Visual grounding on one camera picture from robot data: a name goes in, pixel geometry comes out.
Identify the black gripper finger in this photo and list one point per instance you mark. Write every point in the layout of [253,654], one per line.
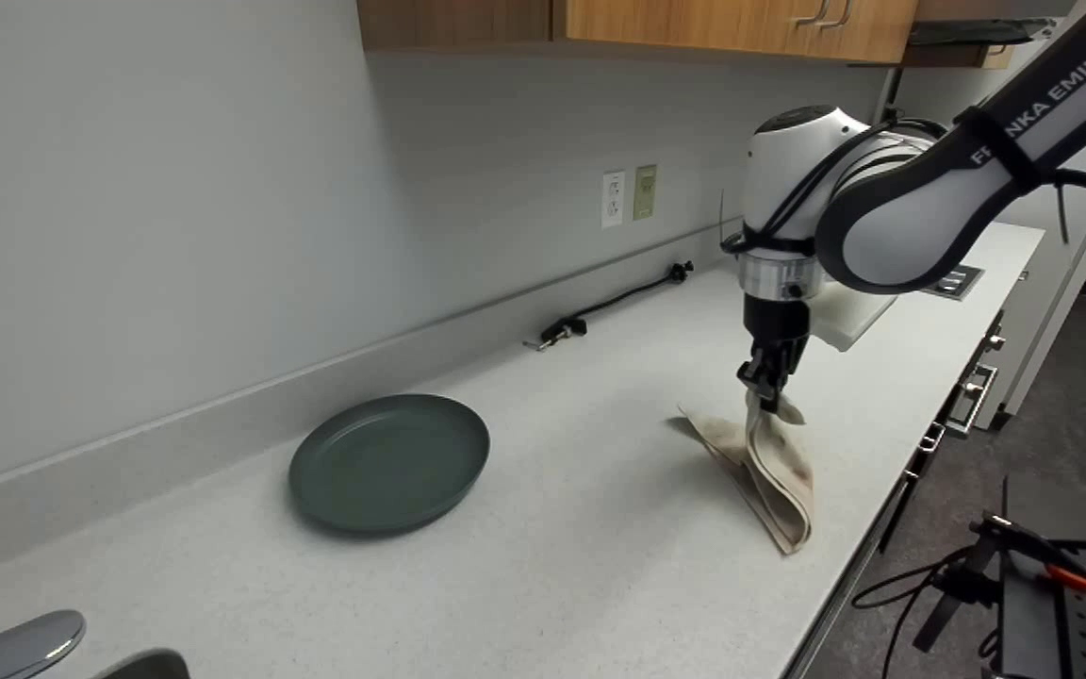
[759,391]
[778,406]

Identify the white power outlet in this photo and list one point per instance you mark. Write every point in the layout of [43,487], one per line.
[613,196]

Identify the dark green plate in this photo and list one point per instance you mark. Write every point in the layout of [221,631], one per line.
[391,465]

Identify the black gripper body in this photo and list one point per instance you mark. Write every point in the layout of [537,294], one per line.
[778,336]

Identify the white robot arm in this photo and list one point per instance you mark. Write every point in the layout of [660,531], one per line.
[892,210]

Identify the beige wall plate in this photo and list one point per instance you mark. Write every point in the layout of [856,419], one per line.
[646,181]

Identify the stained beige towel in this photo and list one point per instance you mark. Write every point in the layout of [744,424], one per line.
[769,473]

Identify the wooden wall cabinet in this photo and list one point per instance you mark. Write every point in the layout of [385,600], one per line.
[744,26]

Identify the black tripod with orange clamp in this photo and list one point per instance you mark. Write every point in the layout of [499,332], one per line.
[1026,568]

